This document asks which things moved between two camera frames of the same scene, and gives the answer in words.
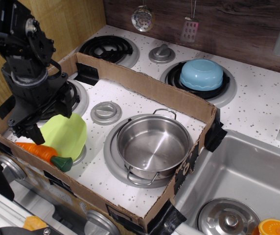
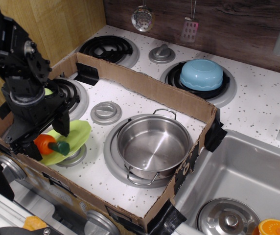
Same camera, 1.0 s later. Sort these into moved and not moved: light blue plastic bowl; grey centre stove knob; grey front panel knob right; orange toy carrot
Moved: orange toy carrot
Not moved: grey front panel knob right; light blue plastic bowl; grey centre stove knob
